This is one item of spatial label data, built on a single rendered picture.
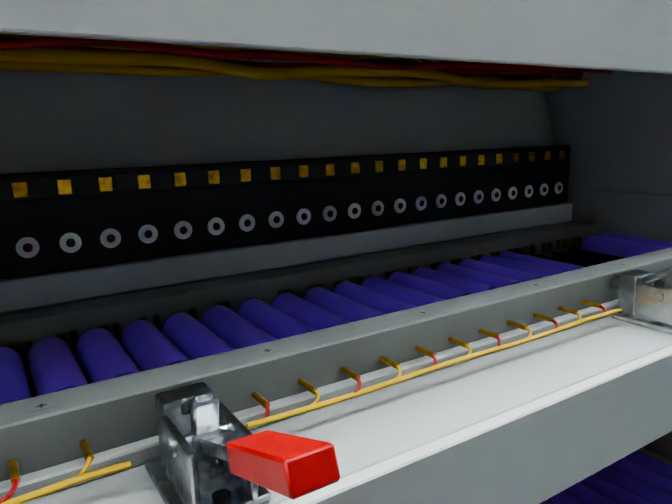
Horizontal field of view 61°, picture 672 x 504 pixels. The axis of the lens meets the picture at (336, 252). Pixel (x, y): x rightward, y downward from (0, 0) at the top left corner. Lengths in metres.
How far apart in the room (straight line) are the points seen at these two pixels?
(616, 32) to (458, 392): 0.21
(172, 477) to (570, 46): 0.27
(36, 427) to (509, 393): 0.18
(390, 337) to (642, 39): 0.22
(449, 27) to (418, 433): 0.17
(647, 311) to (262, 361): 0.22
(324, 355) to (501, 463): 0.08
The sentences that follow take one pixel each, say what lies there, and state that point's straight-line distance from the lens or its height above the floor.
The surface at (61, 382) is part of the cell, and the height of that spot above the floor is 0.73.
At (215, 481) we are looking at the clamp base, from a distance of 0.20.
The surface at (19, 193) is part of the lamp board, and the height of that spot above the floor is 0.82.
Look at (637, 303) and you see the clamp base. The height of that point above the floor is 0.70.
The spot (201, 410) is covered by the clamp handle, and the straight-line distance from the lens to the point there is 0.18.
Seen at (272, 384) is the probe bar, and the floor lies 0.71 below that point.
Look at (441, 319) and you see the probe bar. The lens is 0.28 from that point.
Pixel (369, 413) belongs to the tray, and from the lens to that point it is 0.24.
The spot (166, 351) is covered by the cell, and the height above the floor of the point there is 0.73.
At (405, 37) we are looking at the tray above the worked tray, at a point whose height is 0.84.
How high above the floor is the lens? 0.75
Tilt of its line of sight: 2 degrees up
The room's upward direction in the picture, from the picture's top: 10 degrees counter-clockwise
